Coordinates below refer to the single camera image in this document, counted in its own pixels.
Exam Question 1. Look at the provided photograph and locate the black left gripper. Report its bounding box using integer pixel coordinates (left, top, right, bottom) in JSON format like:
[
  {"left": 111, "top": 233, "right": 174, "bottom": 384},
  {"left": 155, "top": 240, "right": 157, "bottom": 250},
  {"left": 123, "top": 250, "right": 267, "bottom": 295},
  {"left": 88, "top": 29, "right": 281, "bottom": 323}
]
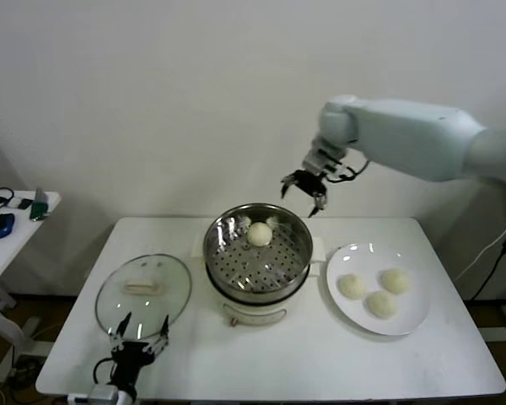
[{"left": 108, "top": 311, "right": 170, "bottom": 387}]

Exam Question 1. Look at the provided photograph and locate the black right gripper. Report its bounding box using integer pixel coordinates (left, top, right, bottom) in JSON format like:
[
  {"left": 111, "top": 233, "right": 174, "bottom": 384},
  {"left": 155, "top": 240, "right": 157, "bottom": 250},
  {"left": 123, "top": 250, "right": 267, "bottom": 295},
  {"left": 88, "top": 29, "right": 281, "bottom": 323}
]
[{"left": 280, "top": 168, "right": 328, "bottom": 219}]

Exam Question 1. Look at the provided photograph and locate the round glass pot lid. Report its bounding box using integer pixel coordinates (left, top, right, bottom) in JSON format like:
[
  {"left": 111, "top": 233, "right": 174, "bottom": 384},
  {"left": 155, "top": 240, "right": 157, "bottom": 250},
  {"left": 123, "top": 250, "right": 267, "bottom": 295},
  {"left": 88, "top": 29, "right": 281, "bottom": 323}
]
[{"left": 95, "top": 253, "right": 193, "bottom": 338}]

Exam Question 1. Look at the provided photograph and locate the white steamed baozi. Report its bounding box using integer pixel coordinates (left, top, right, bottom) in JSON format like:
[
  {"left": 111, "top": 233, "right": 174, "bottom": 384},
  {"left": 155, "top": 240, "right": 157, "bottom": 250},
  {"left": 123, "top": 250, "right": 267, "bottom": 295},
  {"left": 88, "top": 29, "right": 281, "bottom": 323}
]
[
  {"left": 381, "top": 268, "right": 410, "bottom": 294},
  {"left": 336, "top": 273, "right": 367, "bottom": 300},
  {"left": 365, "top": 290, "right": 398, "bottom": 320},
  {"left": 247, "top": 222, "right": 273, "bottom": 248}
]

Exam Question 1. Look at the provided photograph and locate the stainless steel steamer basket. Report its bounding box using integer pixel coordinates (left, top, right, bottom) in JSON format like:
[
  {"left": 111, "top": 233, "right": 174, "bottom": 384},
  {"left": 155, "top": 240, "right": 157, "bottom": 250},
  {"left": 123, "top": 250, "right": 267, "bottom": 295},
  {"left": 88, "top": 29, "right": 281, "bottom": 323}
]
[{"left": 191, "top": 203, "right": 326, "bottom": 296}]

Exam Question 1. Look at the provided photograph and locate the large white plate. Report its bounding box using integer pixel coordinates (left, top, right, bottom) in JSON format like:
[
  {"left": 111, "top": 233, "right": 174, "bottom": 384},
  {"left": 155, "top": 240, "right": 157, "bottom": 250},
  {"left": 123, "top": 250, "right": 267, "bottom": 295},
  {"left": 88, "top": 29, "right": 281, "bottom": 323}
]
[{"left": 326, "top": 243, "right": 431, "bottom": 337}]

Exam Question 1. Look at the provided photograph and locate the green circuit board item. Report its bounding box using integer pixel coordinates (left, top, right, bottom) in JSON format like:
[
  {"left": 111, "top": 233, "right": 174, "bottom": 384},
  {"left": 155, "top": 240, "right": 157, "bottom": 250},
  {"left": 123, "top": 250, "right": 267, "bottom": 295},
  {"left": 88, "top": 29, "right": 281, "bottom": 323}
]
[{"left": 28, "top": 188, "right": 51, "bottom": 223}]

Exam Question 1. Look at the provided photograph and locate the blue computer mouse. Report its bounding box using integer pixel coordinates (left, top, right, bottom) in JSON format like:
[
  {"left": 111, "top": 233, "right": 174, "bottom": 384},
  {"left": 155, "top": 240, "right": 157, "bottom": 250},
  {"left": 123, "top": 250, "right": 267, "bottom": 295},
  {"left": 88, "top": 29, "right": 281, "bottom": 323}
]
[{"left": 0, "top": 213, "right": 16, "bottom": 240}]

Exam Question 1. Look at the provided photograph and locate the white desk foot bar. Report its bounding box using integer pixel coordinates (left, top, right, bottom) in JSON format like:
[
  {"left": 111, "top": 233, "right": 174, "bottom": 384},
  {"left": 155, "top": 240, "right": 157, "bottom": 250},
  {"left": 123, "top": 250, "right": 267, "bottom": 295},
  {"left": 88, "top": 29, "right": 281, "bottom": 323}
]
[{"left": 476, "top": 305, "right": 506, "bottom": 342}]

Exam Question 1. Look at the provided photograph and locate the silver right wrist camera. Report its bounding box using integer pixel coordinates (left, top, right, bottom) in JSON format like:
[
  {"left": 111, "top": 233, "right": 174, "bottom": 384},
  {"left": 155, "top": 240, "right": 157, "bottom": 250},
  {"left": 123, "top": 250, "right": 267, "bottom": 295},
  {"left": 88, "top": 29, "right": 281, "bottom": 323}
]
[{"left": 302, "top": 141, "right": 347, "bottom": 175}]

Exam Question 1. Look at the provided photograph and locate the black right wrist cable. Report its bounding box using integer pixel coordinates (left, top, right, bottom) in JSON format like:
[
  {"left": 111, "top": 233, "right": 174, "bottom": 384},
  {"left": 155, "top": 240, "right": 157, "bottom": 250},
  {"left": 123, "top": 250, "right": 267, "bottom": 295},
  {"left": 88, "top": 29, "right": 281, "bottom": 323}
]
[{"left": 326, "top": 158, "right": 370, "bottom": 183}]

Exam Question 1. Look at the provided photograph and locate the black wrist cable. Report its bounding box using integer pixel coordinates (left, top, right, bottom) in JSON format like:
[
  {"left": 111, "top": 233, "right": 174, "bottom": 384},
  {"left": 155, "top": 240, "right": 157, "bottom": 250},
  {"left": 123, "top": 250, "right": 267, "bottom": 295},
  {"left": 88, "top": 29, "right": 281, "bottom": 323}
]
[
  {"left": 326, "top": 158, "right": 370, "bottom": 183},
  {"left": 66, "top": 357, "right": 118, "bottom": 404}
]

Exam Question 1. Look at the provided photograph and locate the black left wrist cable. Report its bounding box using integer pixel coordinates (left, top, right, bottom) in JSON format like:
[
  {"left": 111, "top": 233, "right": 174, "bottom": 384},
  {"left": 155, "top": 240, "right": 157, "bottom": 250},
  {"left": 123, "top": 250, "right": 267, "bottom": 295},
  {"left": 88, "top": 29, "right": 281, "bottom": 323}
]
[{"left": 66, "top": 357, "right": 118, "bottom": 404}]

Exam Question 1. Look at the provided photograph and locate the white table base frame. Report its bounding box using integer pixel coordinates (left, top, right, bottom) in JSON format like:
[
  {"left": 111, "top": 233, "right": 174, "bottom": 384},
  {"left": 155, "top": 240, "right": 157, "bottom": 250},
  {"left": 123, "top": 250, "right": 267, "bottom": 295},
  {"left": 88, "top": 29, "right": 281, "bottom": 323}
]
[{"left": 0, "top": 318, "right": 54, "bottom": 383}]

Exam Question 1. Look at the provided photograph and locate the white wall cable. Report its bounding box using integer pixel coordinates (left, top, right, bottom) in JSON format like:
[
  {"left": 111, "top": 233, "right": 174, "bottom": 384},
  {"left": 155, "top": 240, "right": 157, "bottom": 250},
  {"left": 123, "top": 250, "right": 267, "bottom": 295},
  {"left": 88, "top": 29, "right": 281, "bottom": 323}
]
[{"left": 453, "top": 210, "right": 506, "bottom": 284}]

